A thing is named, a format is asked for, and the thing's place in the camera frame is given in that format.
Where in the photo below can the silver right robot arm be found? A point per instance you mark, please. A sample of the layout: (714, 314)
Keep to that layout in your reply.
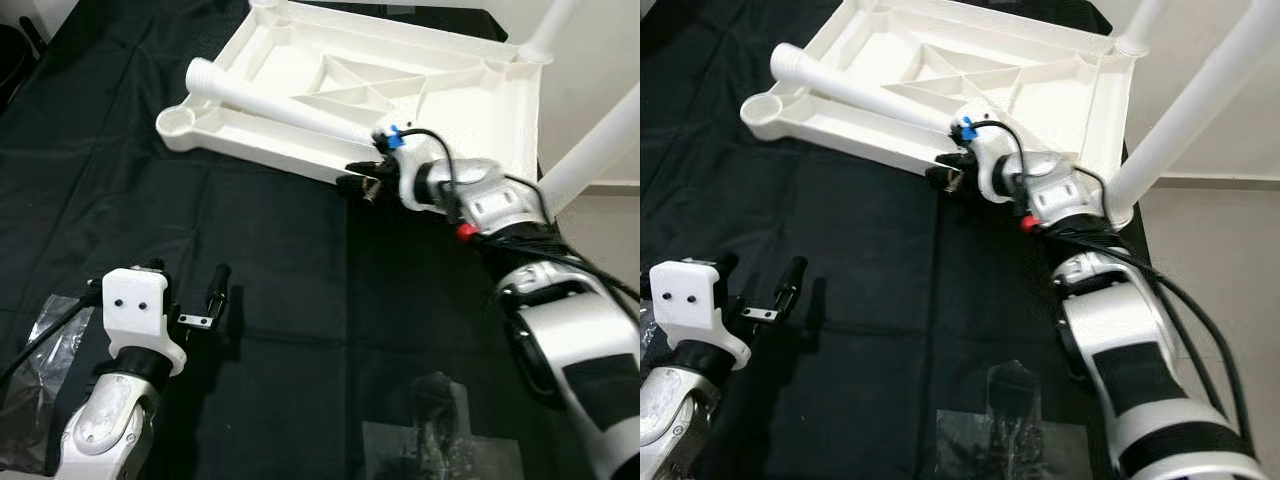
(1130, 340)
(580, 340)

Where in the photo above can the white plastic table leg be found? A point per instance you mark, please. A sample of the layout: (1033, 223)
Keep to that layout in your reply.
(1200, 100)
(1140, 25)
(600, 145)
(548, 28)
(860, 90)
(270, 100)

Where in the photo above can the black tablecloth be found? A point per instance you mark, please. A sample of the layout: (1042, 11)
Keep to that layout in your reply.
(870, 300)
(280, 300)

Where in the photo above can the white plastic table top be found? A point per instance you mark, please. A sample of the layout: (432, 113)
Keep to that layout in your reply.
(840, 130)
(250, 140)

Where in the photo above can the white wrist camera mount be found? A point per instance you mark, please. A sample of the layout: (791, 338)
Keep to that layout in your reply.
(690, 300)
(992, 175)
(140, 305)
(408, 185)

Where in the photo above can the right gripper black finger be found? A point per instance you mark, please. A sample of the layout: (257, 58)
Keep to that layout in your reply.
(355, 188)
(362, 168)
(943, 181)
(952, 159)

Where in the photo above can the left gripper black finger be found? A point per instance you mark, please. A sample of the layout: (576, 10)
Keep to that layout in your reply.
(793, 285)
(218, 288)
(728, 262)
(155, 265)

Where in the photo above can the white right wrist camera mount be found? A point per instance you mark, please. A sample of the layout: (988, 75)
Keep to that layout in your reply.
(992, 175)
(408, 185)

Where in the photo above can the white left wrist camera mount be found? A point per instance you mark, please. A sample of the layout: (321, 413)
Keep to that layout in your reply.
(140, 305)
(690, 300)

